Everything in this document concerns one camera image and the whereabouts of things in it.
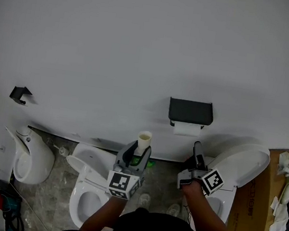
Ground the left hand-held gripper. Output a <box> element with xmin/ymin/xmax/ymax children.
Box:
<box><xmin>104</xmin><ymin>137</ymin><xmax>154</xmax><ymax>204</ymax></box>

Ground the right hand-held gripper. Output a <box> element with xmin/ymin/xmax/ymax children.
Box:
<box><xmin>175</xmin><ymin>138</ymin><xmax>230</xmax><ymax>198</ymax></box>

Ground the white cardboard paper roll tube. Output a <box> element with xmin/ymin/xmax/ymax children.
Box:
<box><xmin>135</xmin><ymin>129</ymin><xmax>154</xmax><ymax>154</ymax></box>

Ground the person's left forearm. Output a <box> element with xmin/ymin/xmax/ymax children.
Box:
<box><xmin>78</xmin><ymin>191</ymin><xmax>130</xmax><ymax>231</ymax></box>

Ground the person's right forearm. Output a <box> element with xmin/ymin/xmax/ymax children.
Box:
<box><xmin>174</xmin><ymin>180</ymin><xmax>239</xmax><ymax>231</ymax></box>

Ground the green bottle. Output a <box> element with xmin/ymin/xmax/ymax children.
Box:
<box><xmin>130</xmin><ymin>155</ymin><xmax>156</xmax><ymax>169</ymax></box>

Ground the person's left shoe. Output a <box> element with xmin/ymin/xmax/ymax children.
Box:
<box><xmin>137</xmin><ymin>192</ymin><xmax>153</xmax><ymax>210</ymax></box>

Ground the person's shoe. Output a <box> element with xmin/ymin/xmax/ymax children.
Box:
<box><xmin>166</xmin><ymin>201</ymin><xmax>182</xmax><ymax>218</ymax></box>
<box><xmin>137</xmin><ymin>192</ymin><xmax>153</xmax><ymax>210</ymax></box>

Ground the black paper holder with shelf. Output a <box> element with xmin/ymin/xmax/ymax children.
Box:
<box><xmin>166</xmin><ymin>96</ymin><xmax>216</xmax><ymax>132</ymax></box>

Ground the person's right shoe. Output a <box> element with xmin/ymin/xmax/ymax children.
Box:
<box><xmin>166</xmin><ymin>201</ymin><xmax>182</xmax><ymax>218</ymax></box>

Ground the brown cardboard box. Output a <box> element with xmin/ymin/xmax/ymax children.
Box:
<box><xmin>226</xmin><ymin>141</ymin><xmax>289</xmax><ymax>231</ymax></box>

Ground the white paper sheet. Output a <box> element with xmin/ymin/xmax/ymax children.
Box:
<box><xmin>269</xmin><ymin>195</ymin><xmax>287</xmax><ymax>216</ymax></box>
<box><xmin>268</xmin><ymin>210</ymin><xmax>289</xmax><ymax>231</ymax></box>

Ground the white oval plastic part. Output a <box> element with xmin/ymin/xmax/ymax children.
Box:
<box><xmin>279</xmin><ymin>174</ymin><xmax>289</xmax><ymax>206</ymax></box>

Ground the white urinal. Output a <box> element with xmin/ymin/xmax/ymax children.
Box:
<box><xmin>0</xmin><ymin>123</ymin><xmax>60</xmax><ymax>188</ymax></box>

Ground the small black wall holder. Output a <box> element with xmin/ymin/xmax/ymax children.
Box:
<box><xmin>7</xmin><ymin>84</ymin><xmax>34</xmax><ymax>107</ymax></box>

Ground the black coiled cable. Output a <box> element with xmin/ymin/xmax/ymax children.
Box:
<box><xmin>0</xmin><ymin>207</ymin><xmax>28</xmax><ymax>231</ymax></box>

